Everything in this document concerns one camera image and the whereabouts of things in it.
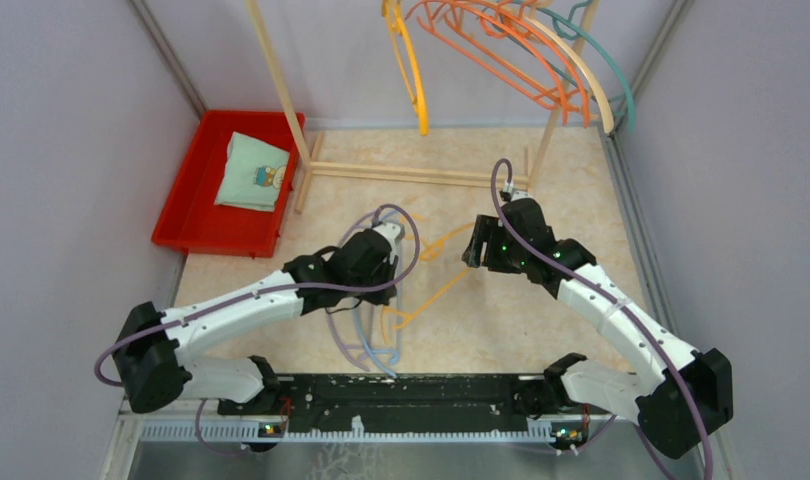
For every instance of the light green cloth pouch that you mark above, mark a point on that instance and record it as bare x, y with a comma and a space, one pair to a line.
254, 174

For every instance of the orange hanger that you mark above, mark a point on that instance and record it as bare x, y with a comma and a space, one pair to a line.
498, 42
576, 74

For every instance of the teal hanger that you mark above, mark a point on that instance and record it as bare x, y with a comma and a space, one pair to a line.
617, 73

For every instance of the yellow hanger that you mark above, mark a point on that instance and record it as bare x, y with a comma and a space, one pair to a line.
393, 320
407, 61

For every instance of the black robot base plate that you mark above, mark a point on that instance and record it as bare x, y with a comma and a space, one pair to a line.
432, 403

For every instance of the grey cable duct rail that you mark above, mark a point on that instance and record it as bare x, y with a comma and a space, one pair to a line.
187, 420

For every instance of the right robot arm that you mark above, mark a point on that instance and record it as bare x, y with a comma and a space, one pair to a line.
677, 395

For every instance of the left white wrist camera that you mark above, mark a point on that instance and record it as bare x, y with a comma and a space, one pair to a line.
393, 233

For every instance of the blue hanger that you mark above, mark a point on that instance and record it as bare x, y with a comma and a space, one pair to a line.
383, 355

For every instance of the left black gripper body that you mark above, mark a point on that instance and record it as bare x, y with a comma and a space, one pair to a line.
384, 273

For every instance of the wooden hanger rack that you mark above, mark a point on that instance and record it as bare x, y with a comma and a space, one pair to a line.
573, 27

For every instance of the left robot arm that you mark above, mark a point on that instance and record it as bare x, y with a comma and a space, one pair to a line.
162, 357

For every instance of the red plastic tray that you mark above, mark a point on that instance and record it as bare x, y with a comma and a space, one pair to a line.
191, 222

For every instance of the cream hanger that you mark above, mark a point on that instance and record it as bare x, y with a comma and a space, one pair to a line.
584, 66

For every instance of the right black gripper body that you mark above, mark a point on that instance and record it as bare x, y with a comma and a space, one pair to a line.
508, 254

